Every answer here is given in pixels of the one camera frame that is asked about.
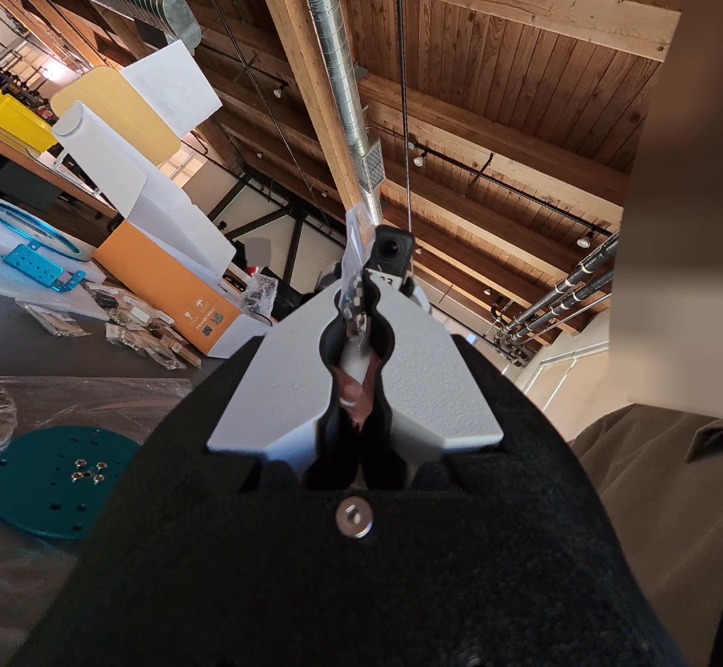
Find small labelled screw bag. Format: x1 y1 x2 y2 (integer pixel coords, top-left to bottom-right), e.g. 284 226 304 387
25 302 91 337

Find slim spiral metal duct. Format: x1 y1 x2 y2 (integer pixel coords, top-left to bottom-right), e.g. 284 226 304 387
291 0 387 227

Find thin hanging rod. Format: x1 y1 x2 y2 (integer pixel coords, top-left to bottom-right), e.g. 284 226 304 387
394 0 416 278

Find dark grey desk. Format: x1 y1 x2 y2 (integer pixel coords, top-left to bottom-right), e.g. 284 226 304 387
0 294 227 667

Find blue metal U bracket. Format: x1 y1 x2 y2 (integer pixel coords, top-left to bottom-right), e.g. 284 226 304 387
3 243 87 292

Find large clear plastic bag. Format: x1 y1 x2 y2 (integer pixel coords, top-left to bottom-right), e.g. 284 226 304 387
0 376 195 667

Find person's beige jacket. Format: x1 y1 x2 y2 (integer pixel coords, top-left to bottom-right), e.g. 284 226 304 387
570 404 723 667

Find person's right hand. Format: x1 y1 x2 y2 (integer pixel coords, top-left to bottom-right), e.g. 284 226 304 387
333 359 379 425

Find white hanging panel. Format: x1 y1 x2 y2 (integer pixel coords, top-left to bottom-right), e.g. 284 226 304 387
120 40 223 138

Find orange and white cardboard box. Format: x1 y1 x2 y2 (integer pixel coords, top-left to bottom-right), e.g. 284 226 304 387
52 101 272 360

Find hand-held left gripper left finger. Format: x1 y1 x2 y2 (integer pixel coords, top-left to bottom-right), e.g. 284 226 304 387
207 285 362 488

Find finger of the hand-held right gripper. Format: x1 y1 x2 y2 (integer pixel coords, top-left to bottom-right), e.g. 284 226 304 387
404 278 433 314
340 334 369 382

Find pale wood rounded panel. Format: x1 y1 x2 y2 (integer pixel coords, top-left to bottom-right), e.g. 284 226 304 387
51 65 182 168

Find yellow plastic bin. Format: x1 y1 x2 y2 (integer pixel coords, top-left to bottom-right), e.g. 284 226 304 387
0 92 57 151

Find beige roller blind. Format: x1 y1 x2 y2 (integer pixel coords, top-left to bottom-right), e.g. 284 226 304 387
517 311 613 425

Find teal round metal plate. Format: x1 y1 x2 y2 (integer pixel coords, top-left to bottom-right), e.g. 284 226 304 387
0 425 141 540

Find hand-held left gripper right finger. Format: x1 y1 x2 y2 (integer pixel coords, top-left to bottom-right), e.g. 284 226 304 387
361 274 503 478

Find blue metal ring plate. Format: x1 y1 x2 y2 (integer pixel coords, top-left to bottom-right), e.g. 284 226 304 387
0 198 94 261

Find small clear screw bag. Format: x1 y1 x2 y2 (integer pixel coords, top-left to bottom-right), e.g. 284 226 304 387
339 204 378 340

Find bubble-wrapped black part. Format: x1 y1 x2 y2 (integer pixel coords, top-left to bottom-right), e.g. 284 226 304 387
240 274 279 317

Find white foam sheet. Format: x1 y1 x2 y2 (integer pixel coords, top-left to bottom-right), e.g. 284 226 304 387
0 221 122 317

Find ceiling pipes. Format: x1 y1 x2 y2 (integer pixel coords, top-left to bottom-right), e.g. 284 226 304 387
491 229 622 368

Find pile of small screw bags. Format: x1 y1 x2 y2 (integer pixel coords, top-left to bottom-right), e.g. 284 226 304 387
104 288 203 371

